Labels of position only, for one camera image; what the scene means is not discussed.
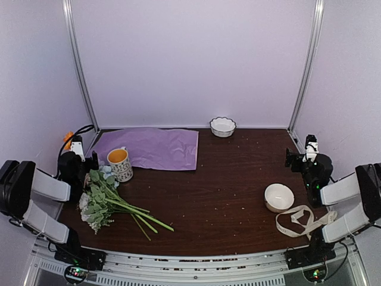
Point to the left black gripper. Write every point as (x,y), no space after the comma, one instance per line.
(94,164)

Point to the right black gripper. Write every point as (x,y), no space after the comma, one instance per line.
(290,157)

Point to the purple pink wrapping paper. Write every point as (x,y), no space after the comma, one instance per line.
(153,148)

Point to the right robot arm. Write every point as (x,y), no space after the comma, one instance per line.
(364,182)

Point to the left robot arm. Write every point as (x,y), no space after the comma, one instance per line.
(20,180)

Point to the patterned mug yellow inside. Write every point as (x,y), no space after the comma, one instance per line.
(120,164)

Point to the white flower bunch green leaves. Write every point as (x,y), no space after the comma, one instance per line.
(100,200)

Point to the plain white bowl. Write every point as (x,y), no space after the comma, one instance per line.
(278,198)

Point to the scalloped white bowl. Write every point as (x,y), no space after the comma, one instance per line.
(222,127)

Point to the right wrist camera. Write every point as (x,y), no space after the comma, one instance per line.
(311,148)

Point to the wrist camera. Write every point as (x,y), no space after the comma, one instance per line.
(311,148)
(76,146)

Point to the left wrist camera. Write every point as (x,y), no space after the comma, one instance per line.
(76,146)

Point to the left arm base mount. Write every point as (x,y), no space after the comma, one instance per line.
(79,267)

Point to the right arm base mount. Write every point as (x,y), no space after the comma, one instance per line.
(309,262)

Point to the front aluminium rail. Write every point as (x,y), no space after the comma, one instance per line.
(266,268)

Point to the right aluminium frame post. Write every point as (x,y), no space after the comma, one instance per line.
(309,61)

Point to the aluminium frame post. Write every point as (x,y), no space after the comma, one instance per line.
(69,20)
(309,61)

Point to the left aluminium frame post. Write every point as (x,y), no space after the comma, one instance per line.
(69,20)

